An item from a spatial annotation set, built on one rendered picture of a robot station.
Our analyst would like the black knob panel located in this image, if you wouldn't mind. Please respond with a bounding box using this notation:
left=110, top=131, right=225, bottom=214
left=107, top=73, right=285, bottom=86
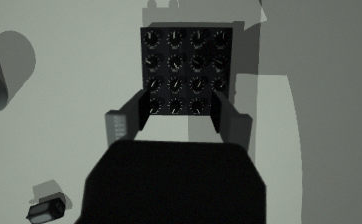
left=140, top=27, right=233, bottom=116

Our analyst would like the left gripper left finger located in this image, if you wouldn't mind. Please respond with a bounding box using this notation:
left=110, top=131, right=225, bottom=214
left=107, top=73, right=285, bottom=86
left=105, top=89, right=150, bottom=148

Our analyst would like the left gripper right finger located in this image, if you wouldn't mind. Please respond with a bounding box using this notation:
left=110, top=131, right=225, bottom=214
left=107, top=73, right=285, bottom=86
left=210, top=91, right=253, bottom=153

